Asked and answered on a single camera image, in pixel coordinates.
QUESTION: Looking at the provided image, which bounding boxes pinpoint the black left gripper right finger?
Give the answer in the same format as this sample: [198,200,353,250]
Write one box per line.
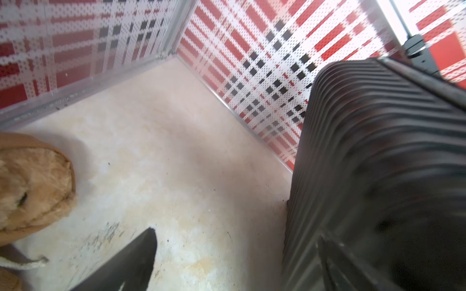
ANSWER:
[317,234,400,291]

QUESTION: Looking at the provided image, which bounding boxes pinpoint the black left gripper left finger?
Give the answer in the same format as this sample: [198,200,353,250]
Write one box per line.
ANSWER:
[73,227,157,291]

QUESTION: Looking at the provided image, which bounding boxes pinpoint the black ribbed hard suitcase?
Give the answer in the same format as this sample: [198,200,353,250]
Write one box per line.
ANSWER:
[281,57,466,291]

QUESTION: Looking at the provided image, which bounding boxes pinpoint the brown teddy bear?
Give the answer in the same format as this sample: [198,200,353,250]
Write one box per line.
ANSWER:
[0,131,78,291]

